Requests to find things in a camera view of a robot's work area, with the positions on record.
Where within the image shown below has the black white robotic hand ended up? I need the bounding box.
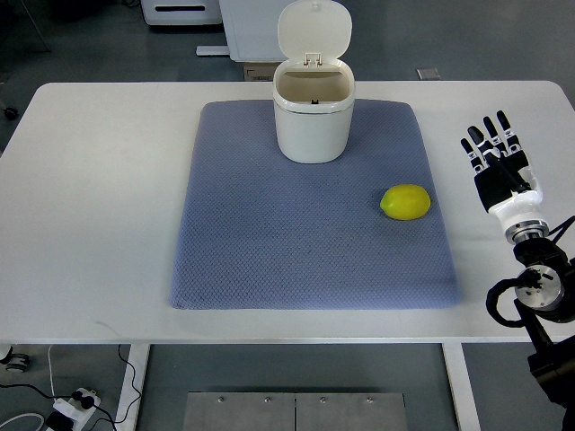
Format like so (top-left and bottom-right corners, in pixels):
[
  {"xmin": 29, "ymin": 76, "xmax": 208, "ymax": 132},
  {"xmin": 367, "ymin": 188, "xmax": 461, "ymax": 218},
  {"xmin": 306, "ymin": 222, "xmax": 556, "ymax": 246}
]
[{"xmin": 461, "ymin": 110, "xmax": 550, "ymax": 244}]

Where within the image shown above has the yellow lemon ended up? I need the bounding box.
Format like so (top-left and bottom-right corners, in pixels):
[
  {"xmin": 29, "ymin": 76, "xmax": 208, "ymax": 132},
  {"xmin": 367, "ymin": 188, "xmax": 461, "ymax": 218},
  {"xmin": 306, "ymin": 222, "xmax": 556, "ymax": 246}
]
[{"xmin": 379, "ymin": 184, "xmax": 431, "ymax": 221}]

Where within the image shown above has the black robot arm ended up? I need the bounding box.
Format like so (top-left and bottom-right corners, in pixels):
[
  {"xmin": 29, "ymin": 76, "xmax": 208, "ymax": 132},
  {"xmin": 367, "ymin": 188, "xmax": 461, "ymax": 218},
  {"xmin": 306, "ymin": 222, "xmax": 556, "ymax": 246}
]
[{"xmin": 486, "ymin": 217, "xmax": 574, "ymax": 430}]

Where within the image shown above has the white trash bin open lid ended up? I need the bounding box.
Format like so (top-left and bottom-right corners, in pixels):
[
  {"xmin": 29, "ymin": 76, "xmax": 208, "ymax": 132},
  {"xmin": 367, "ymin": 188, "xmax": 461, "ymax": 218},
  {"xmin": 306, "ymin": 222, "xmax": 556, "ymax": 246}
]
[{"xmin": 273, "ymin": 1, "xmax": 355, "ymax": 163}]

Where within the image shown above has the grey floor socket plate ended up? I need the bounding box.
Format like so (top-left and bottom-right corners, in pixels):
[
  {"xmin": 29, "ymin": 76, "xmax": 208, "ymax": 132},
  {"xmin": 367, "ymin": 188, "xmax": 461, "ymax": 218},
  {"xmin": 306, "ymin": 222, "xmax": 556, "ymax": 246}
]
[{"xmin": 416, "ymin": 67, "xmax": 441, "ymax": 81}]

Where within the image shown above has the white right table leg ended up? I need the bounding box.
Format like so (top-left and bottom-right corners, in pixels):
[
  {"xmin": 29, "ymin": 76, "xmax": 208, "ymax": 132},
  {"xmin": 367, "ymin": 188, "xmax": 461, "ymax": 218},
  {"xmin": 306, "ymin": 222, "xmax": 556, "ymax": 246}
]
[{"xmin": 442, "ymin": 342, "xmax": 481, "ymax": 431}]

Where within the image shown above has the white table leg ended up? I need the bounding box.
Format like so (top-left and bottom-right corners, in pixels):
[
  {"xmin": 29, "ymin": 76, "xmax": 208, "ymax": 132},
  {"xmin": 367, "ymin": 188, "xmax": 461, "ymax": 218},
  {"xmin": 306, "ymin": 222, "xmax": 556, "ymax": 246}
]
[
  {"xmin": 442, "ymin": 342, "xmax": 481, "ymax": 431},
  {"xmin": 114, "ymin": 344, "xmax": 151, "ymax": 431}
]

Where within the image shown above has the blue textured mat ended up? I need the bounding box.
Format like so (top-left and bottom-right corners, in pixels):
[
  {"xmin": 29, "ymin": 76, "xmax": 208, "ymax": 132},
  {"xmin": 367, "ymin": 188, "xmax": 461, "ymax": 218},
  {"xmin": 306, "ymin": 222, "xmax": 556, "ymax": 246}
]
[{"xmin": 170, "ymin": 100, "xmax": 461, "ymax": 310}]

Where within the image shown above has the cardboard box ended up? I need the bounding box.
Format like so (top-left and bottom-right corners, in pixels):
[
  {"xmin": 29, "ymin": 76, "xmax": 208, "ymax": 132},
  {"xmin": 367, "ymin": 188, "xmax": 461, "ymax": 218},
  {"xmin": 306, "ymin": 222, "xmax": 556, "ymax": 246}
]
[{"xmin": 243, "ymin": 62, "xmax": 279, "ymax": 82}]

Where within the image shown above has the white cabinet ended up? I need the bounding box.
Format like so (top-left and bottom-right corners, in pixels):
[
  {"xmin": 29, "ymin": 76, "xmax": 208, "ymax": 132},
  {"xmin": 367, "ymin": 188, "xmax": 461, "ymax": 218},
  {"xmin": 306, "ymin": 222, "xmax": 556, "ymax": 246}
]
[{"xmin": 196, "ymin": 0, "xmax": 291, "ymax": 63}]

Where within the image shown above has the white appliance with slot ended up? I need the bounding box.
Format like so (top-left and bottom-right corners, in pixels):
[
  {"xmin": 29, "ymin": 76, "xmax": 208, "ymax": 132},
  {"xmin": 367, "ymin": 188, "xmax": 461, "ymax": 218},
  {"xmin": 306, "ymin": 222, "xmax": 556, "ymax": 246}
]
[{"xmin": 140, "ymin": 0, "xmax": 223, "ymax": 26}]

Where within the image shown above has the white left table leg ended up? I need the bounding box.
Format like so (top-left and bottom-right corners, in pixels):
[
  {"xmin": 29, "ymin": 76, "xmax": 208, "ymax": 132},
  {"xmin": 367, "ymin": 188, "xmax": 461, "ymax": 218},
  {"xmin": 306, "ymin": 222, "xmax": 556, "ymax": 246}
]
[{"xmin": 114, "ymin": 344, "xmax": 151, "ymax": 431}]

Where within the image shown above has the white power strip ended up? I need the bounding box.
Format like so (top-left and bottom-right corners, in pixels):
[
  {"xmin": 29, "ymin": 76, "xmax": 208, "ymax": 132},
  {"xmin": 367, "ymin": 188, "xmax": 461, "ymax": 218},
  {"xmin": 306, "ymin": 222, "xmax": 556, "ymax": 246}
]
[{"xmin": 53, "ymin": 388, "xmax": 101, "ymax": 430}]

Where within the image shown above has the black chair caster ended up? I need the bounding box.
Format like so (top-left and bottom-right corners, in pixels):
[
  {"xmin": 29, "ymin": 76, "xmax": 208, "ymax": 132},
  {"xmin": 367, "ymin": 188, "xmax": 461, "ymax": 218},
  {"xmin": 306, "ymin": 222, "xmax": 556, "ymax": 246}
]
[{"xmin": 3, "ymin": 107, "xmax": 19, "ymax": 121}]

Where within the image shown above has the grey caster wheel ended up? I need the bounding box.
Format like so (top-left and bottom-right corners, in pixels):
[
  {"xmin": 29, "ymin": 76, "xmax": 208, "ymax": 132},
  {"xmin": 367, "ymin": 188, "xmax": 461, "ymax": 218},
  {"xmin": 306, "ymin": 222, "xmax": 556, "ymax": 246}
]
[{"xmin": 0, "ymin": 345, "xmax": 31, "ymax": 373}]

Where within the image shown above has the grey metal base plate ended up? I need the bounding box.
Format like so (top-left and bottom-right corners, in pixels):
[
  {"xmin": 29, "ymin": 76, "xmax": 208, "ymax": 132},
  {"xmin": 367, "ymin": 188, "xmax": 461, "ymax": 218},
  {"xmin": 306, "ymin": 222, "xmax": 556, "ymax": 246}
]
[{"xmin": 183, "ymin": 391, "xmax": 408, "ymax": 430}]

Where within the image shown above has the black power cable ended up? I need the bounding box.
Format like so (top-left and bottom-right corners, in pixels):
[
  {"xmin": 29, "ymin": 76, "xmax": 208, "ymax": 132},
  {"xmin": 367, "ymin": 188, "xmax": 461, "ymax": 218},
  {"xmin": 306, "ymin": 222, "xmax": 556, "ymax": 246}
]
[{"xmin": 0, "ymin": 344, "xmax": 143, "ymax": 431}]

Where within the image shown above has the white cable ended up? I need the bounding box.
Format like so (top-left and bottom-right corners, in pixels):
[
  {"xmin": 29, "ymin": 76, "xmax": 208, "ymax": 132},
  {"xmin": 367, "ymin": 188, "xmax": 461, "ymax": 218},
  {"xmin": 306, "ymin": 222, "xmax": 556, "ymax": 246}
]
[{"xmin": 0, "ymin": 344, "xmax": 59, "ymax": 431}]

